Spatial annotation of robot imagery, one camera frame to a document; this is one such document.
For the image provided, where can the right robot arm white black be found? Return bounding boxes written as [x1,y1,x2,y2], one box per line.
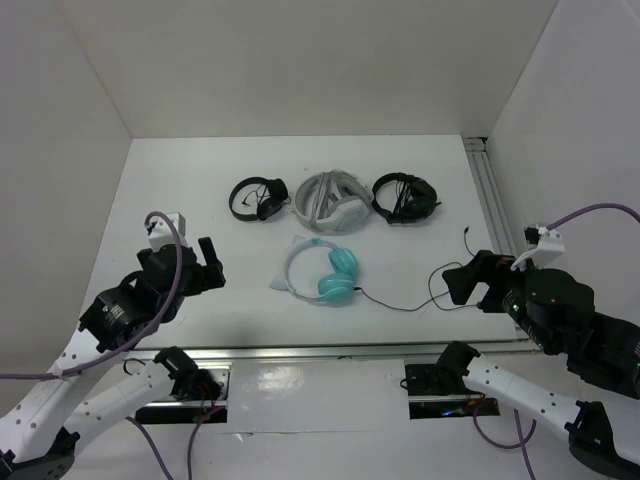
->
[436,250,639,479]

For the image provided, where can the large black headset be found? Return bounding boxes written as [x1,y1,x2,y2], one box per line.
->
[371,172,441,225]

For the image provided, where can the teal white cat-ear headphones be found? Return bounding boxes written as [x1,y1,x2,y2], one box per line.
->
[268,235,359,306]

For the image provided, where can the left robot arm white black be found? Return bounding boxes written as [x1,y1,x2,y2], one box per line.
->
[1,237,226,479]

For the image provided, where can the small black headphones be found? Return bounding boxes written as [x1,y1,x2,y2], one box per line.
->
[228,176,290,222]

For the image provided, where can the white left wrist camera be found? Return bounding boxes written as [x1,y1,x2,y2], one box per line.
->
[145,212,189,252]

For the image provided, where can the white grey gaming headset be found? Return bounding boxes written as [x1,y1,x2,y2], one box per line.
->
[293,169,374,234]

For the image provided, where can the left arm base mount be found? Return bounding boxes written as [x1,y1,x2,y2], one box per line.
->
[134,362,231,426]

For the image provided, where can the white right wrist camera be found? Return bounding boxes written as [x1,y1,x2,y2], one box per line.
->
[510,223,566,272]

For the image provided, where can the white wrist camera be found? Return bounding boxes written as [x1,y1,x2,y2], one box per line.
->
[510,223,566,272]
[145,212,189,252]

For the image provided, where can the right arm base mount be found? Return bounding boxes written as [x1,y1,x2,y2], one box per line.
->
[399,364,485,420]

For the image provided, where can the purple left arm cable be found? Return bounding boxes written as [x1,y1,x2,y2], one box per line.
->
[0,212,184,381]

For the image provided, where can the aluminium rail right side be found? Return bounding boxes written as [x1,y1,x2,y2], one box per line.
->
[462,137,517,255]

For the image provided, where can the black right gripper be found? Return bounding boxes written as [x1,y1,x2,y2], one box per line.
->
[438,245,555,351]

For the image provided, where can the thin black headphone cable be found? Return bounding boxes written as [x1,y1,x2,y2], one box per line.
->
[352,227,481,314]

